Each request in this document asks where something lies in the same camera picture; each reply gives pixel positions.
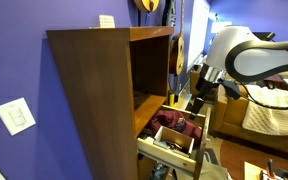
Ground reddish brown rug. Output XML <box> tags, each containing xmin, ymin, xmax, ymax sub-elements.
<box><xmin>219</xmin><ymin>139</ymin><xmax>288</xmax><ymax>180</ymax></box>

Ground black hanging instrument case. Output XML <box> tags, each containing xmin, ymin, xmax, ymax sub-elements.
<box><xmin>161</xmin><ymin>0</ymin><xmax>178</xmax><ymax>28</ymax></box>

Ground hanging round wooden instrument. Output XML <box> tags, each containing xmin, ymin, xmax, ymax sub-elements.
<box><xmin>133</xmin><ymin>0</ymin><xmax>161</xmax><ymax>14</ymax></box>

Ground cream knitted blanket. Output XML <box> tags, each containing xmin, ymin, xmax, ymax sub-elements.
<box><xmin>241</xmin><ymin>70</ymin><xmax>288</xmax><ymax>137</ymax></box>

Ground white ribbed pack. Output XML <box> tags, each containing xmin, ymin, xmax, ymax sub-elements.
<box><xmin>98</xmin><ymin>14</ymin><xmax>116</xmax><ymax>29</ymax></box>

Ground wooden drawer with cardboard box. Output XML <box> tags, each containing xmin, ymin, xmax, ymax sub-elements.
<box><xmin>136</xmin><ymin>104</ymin><xmax>214</xmax><ymax>178</ymax></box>

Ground white board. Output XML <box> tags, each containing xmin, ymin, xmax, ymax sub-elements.
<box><xmin>186</xmin><ymin>0</ymin><xmax>211</xmax><ymax>69</ymax></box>

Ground small open cardboard box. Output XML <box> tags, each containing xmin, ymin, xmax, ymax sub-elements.
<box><xmin>153</xmin><ymin>125</ymin><xmax>196</xmax><ymax>158</ymax></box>

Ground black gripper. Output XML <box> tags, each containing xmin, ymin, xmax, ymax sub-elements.
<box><xmin>188</xmin><ymin>77</ymin><xmax>219</xmax><ymax>121</ymax></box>

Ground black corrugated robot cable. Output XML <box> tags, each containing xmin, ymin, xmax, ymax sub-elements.
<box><xmin>242</xmin><ymin>83</ymin><xmax>288</xmax><ymax>111</ymax></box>

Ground wooden drawer with silver clutter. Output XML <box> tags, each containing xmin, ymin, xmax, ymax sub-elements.
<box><xmin>137</xmin><ymin>156</ymin><xmax>176</xmax><ymax>180</ymax></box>

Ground small hanging wooden guitar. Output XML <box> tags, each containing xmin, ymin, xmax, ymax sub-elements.
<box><xmin>168</xmin><ymin>0</ymin><xmax>186</xmax><ymax>76</ymax></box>

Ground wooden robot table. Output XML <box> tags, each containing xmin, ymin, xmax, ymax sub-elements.
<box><xmin>243</xmin><ymin>161</ymin><xmax>272</xmax><ymax>180</ymax></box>

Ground maroon baseball cap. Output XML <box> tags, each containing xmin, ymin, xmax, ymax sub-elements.
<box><xmin>146</xmin><ymin>109</ymin><xmax>204</xmax><ymax>142</ymax></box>

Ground brown leather sofa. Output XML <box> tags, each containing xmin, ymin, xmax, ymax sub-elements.
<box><xmin>189</xmin><ymin>69</ymin><xmax>288</xmax><ymax>158</ymax></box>

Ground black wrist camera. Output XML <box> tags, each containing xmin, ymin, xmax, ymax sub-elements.
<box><xmin>221</xmin><ymin>79</ymin><xmax>243</xmax><ymax>101</ymax></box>

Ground brown wooden cabinet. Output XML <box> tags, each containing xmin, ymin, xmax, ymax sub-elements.
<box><xmin>46</xmin><ymin>26</ymin><xmax>175</xmax><ymax>180</ymax></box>

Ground white wall switch plate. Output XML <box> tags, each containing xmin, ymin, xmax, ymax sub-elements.
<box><xmin>0</xmin><ymin>97</ymin><xmax>37</xmax><ymax>137</ymax></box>

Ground grey cloth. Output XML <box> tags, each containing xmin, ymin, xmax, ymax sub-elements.
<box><xmin>197</xmin><ymin>159</ymin><xmax>232</xmax><ymax>180</ymax></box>

